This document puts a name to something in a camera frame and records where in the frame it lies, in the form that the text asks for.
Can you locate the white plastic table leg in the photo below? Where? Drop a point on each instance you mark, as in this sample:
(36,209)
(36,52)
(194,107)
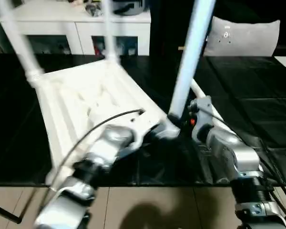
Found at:
(219,114)
(19,43)
(193,52)
(110,35)

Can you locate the white plastic table top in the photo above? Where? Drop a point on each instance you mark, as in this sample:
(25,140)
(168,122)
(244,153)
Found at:
(85,95)

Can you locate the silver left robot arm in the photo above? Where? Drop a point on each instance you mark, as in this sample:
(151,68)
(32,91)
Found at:
(105,148)

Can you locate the black cabinet with gold label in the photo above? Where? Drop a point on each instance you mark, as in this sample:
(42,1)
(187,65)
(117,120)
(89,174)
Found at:
(169,26)

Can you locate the grey pillow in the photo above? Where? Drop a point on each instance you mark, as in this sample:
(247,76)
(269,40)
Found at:
(243,38)

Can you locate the grey round pot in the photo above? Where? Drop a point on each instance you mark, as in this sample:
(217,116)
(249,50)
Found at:
(131,8)

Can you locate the black clutter on sideboard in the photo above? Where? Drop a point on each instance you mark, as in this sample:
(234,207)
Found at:
(94,10)

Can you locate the white sideboard cabinet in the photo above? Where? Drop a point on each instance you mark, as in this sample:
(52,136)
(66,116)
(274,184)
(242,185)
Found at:
(50,26)

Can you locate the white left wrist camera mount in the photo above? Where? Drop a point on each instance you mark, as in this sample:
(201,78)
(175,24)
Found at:
(145,124)

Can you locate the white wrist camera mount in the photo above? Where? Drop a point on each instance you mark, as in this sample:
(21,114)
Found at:
(202,112)
(145,124)

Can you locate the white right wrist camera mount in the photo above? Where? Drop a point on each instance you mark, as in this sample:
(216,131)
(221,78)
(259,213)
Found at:
(202,112)

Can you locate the black metal frame leg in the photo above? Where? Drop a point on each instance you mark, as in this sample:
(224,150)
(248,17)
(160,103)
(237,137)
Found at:
(4,212)

